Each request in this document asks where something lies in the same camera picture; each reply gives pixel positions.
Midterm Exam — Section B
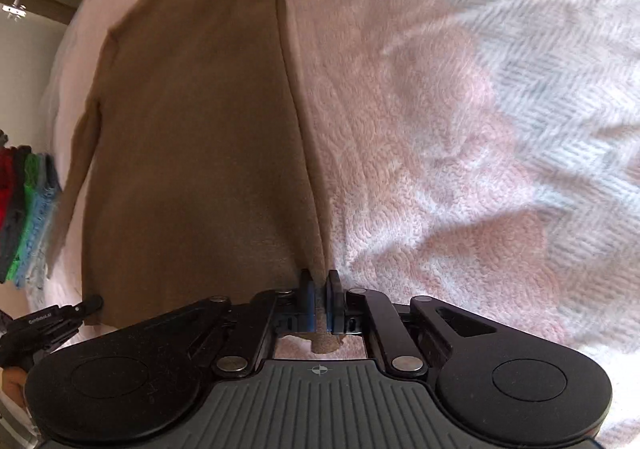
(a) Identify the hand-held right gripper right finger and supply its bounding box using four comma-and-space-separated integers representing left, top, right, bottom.
325, 270, 532, 378

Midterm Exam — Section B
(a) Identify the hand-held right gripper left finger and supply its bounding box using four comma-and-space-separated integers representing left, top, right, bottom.
119, 270, 317, 380

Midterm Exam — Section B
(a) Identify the brown garment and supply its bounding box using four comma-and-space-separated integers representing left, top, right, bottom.
45, 0, 431, 356

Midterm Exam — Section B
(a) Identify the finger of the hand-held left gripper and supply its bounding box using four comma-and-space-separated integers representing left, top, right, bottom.
74, 295, 105, 319

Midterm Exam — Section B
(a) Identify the pale herringbone bed blanket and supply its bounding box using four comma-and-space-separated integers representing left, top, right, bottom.
40, 0, 640, 445

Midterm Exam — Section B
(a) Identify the stack of folded clothes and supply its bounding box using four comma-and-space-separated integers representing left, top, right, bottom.
0, 129, 63, 291

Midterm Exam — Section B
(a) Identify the person's left hand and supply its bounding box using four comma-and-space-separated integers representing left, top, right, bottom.
0, 366, 29, 411

